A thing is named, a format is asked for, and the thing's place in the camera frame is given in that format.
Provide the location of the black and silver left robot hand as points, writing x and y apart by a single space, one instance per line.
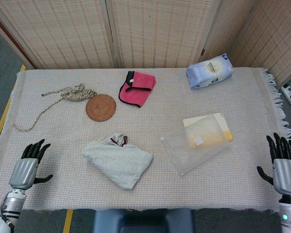
23 172

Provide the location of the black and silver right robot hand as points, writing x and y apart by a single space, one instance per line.
287 174

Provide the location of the white clothes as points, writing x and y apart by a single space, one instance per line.
118 162

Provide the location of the transparent plastic bag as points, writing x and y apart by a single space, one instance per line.
184 153

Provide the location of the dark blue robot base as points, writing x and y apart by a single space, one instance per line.
143 221

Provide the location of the woven fringed tablecloth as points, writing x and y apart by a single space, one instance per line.
63 145

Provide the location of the yellow floor tape strip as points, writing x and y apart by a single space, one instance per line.
2 121
68 222

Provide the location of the white device on floor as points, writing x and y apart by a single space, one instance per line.
289 93

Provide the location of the white and yellow book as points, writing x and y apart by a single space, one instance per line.
223 122

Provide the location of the round brown woven coaster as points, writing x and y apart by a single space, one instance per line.
101 107

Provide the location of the blue and white tissue pack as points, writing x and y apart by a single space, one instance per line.
209 70

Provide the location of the bamboo folding screen panel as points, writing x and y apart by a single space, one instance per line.
223 29
63 31
160 31
276 36

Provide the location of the pink pouch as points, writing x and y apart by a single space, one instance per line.
140 85

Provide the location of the small metal screen hinge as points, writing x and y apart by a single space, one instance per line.
203 51

